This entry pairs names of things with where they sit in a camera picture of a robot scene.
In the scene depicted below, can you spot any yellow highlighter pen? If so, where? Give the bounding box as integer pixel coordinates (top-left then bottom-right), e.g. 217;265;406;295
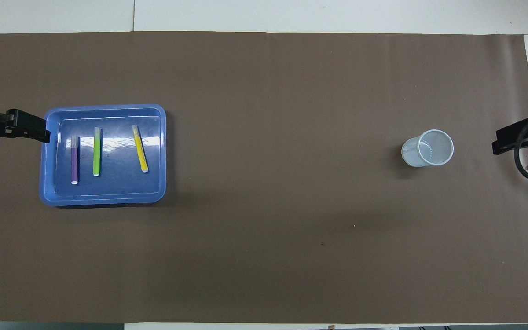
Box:
132;125;149;173

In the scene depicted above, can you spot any brown table mat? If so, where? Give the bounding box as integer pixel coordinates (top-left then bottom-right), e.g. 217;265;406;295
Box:
0;31;528;324

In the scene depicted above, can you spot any green highlighter pen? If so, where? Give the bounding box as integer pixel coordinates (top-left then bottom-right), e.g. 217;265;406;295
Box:
93;127;103;176

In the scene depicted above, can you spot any clear plastic cup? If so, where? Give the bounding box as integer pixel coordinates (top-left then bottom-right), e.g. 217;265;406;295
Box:
401;129;455;168

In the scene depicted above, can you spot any purple highlighter pen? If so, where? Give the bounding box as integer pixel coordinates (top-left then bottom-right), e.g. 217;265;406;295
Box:
71;136;80;185

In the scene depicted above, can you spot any blue plastic tray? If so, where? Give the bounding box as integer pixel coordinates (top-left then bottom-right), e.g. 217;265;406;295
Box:
39;104;167;207

